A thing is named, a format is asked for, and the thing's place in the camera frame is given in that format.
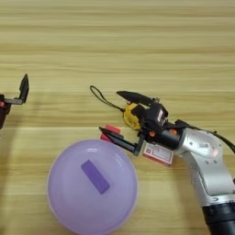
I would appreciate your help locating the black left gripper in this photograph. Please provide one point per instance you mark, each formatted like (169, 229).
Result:
(3, 111)

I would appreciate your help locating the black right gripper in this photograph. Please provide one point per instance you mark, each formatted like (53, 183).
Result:
(165, 137)

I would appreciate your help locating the yellow black tape measure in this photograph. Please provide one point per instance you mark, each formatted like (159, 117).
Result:
(131, 117)

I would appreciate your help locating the red block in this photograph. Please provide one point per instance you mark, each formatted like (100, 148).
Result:
(112, 129)

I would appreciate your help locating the red white card box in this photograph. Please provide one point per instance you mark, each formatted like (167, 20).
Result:
(159, 154)

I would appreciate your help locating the purple round plate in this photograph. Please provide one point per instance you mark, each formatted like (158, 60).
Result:
(70, 205)

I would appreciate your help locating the right gripper white-labelled black box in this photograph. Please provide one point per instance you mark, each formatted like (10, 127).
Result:
(159, 114)

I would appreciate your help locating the purple rectangular block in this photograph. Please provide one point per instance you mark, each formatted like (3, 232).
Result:
(95, 176)

